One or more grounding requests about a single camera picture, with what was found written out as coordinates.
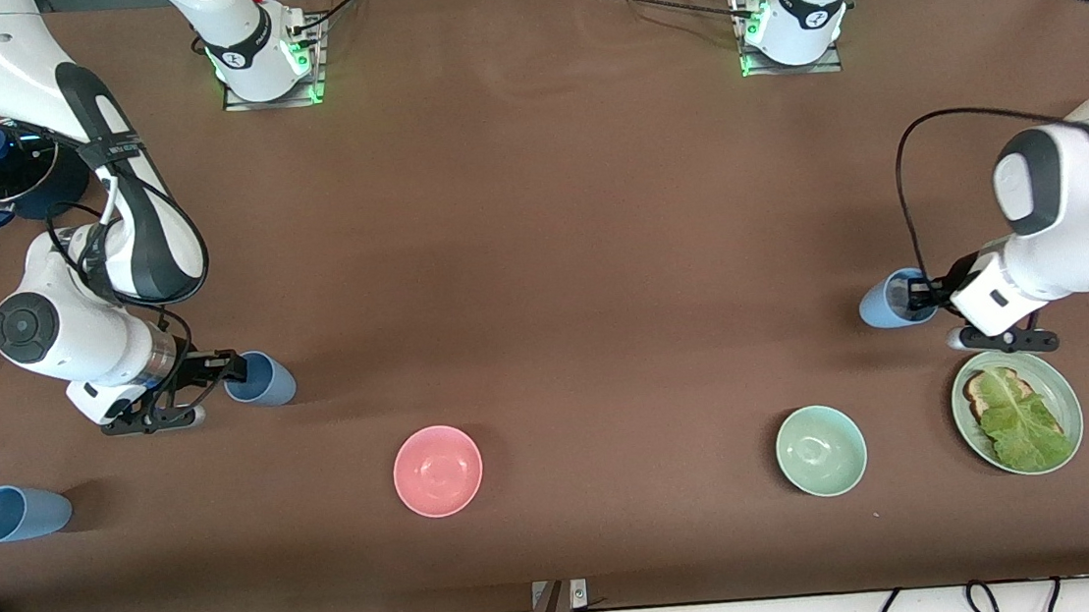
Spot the short blue cup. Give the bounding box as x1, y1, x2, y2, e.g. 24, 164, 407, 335
856, 265, 944, 331
221, 347, 299, 411

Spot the toast slice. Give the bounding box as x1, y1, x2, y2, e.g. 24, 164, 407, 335
962, 362, 1064, 447

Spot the mint green plate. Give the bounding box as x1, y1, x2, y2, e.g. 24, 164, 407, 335
947, 342, 1088, 481

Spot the green lettuce leaf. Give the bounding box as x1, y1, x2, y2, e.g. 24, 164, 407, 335
974, 361, 1077, 477

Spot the mint green bowl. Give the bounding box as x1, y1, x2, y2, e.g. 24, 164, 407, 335
773, 402, 871, 501

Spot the tall blue cup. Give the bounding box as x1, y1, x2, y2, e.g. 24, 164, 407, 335
0, 479, 76, 544

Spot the pink bowl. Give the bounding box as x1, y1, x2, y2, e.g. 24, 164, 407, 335
389, 422, 488, 522

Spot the brown table mat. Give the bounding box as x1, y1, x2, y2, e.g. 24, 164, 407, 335
0, 0, 1089, 612

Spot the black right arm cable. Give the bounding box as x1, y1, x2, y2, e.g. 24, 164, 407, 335
37, 130, 217, 369

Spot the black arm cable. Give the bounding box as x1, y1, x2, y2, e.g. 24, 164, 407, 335
37, 130, 217, 369
890, 94, 1089, 293

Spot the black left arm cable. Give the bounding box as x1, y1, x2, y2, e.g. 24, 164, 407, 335
890, 94, 1089, 293

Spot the dark blue pot with handle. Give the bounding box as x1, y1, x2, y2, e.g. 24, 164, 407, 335
0, 117, 102, 292

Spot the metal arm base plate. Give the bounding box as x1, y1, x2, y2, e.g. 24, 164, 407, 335
216, 15, 331, 113
733, 0, 845, 81

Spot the small metal bracket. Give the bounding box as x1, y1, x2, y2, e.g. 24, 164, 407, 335
529, 577, 590, 612

